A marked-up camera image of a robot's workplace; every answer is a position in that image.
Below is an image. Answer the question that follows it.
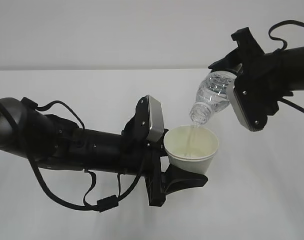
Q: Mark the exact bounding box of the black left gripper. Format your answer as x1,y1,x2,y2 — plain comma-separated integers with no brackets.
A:
120,97,208,207

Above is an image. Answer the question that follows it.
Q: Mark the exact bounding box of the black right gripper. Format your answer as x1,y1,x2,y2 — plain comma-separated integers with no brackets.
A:
208,27,294,118

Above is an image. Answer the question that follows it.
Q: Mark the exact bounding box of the white paper cup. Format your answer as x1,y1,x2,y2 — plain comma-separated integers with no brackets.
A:
163,125,219,175

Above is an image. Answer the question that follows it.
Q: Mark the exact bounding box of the clear green-label water bottle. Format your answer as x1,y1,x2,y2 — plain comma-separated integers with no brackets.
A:
190,70,237,126

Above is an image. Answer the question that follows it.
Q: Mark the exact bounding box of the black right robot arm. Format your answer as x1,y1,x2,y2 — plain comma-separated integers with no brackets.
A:
209,27,304,132

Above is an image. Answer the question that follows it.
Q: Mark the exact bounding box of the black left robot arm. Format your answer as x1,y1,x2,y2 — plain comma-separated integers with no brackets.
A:
0,95,208,213

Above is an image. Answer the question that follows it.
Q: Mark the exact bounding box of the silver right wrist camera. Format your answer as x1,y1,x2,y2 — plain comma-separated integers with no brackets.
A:
227,80,268,132

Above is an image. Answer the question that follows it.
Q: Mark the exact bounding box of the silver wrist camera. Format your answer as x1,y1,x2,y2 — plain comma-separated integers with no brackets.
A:
146,95,164,143
227,80,268,132

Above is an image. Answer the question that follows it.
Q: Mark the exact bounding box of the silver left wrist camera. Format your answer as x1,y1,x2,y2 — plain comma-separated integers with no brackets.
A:
146,95,164,143

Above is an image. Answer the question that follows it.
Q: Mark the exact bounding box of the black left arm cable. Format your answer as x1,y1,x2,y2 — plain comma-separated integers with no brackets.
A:
0,94,145,213

